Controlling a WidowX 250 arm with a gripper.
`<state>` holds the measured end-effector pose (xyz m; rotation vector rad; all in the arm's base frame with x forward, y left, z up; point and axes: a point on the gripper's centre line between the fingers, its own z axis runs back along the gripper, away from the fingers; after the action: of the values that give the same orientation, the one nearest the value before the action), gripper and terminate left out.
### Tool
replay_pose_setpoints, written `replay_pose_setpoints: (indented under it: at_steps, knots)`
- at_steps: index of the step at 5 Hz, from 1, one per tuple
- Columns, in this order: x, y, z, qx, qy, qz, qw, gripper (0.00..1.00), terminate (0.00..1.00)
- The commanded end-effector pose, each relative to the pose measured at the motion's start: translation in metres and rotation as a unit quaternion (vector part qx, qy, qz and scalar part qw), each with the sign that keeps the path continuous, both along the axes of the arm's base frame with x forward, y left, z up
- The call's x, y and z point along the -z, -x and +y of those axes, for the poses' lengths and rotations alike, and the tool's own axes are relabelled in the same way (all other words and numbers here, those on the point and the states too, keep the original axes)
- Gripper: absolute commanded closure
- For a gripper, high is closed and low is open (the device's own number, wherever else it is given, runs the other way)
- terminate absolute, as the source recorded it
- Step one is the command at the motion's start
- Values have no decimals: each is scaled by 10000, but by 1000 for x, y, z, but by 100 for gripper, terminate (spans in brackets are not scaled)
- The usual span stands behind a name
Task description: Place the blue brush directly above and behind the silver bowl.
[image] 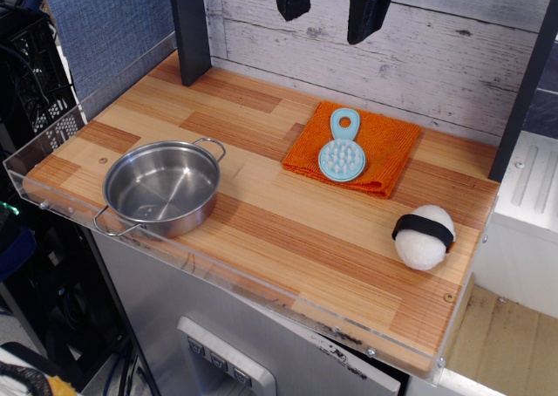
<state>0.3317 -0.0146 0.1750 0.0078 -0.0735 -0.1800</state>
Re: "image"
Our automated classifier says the white plush rice ball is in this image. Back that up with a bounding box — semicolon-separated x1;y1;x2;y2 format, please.
391;204;456;271

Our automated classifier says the blue fabric partition panel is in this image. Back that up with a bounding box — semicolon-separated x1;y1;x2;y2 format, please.
45;0;176;119

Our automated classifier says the clear acrylic table guard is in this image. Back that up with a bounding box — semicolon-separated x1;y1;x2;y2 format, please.
10;100;497;379

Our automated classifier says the dark frame post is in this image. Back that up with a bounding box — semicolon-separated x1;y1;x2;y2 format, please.
171;0;212;86
488;0;557;182

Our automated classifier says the white side cabinet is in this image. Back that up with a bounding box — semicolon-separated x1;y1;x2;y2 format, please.
473;132;557;317

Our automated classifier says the silver steel pot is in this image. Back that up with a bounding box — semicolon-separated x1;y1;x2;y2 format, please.
92;138;227;238

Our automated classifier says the dark left frame post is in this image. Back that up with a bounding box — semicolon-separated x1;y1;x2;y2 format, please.
171;0;212;86

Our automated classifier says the dark right frame post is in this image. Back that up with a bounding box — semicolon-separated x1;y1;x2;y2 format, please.
488;0;557;182

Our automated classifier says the orange folded cloth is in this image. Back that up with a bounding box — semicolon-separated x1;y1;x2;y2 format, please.
282;100;421;199

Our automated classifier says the light blue scalp brush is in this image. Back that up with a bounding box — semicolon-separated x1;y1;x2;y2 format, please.
318;108;366;182

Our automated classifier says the black plastic crate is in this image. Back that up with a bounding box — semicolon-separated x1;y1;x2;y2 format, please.
1;10;76;147

